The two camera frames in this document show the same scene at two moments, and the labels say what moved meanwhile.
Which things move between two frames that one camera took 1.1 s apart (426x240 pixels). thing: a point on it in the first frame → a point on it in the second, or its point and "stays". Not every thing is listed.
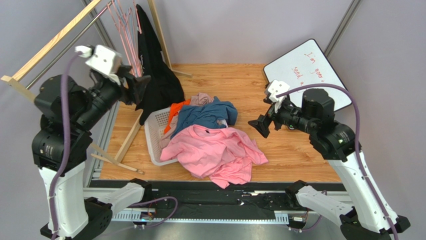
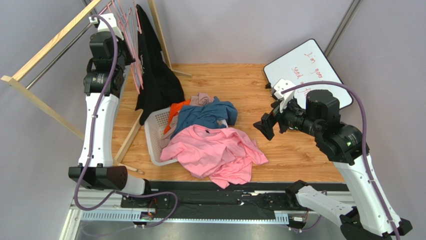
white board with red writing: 307,64 stays
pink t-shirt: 220,154 stays
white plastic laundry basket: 154,127 stays
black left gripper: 137,85 → 129,59
